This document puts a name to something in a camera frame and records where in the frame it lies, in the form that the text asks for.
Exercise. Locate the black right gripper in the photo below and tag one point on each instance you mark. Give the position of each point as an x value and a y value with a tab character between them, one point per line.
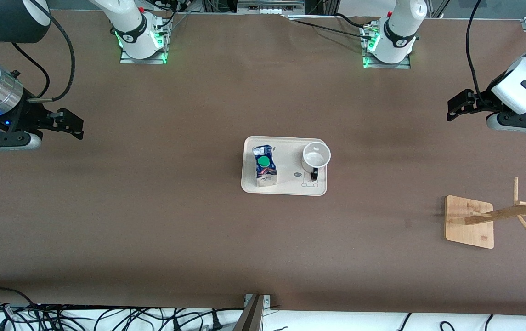
28	118

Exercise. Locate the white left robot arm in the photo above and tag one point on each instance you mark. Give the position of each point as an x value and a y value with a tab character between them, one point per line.
400	27

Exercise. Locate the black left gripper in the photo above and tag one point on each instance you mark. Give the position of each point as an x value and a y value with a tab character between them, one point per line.
482	102

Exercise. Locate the metal table edge bracket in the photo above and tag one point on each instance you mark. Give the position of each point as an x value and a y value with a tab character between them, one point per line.
251	317

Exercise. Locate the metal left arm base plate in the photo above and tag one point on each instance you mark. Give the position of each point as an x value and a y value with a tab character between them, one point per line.
405	65

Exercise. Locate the blue milk carton green cap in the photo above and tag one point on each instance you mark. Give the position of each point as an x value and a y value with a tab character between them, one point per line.
265	168

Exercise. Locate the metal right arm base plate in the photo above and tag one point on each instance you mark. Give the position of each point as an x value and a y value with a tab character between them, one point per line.
152	60

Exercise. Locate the wooden cup rack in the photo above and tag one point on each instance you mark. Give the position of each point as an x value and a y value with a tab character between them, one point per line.
467	230

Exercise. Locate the beige rabbit print tray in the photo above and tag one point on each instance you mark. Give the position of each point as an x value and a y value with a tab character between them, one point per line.
288	184

